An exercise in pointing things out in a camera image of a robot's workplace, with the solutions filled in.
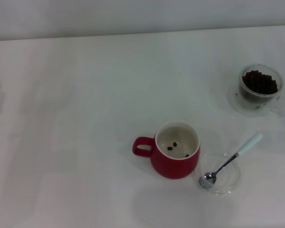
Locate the clear glass cup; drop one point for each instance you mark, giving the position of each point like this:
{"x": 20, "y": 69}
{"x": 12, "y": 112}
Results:
{"x": 242, "y": 95}

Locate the clear glass saucer with crumbs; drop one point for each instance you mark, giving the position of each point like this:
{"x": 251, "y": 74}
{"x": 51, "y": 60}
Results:
{"x": 235, "y": 107}

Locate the coffee bean pile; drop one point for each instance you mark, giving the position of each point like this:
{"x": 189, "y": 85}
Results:
{"x": 259, "y": 82}

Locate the red ceramic mug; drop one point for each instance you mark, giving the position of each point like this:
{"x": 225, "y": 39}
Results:
{"x": 173, "y": 168}

